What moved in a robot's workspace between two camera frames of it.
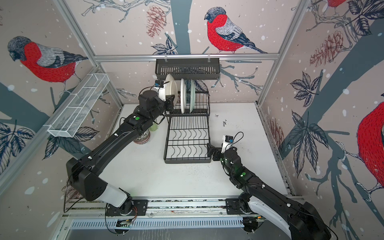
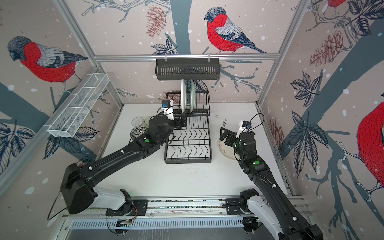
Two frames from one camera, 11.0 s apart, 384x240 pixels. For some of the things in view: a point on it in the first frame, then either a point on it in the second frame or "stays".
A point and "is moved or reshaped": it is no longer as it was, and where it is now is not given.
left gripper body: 161,107 → 170,125
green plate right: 192,95 stays
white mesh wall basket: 77,107 stays
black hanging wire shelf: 190,69 stays
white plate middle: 183,96 stays
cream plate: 171,88 is moved or reshaped
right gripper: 212,152 → 229,133
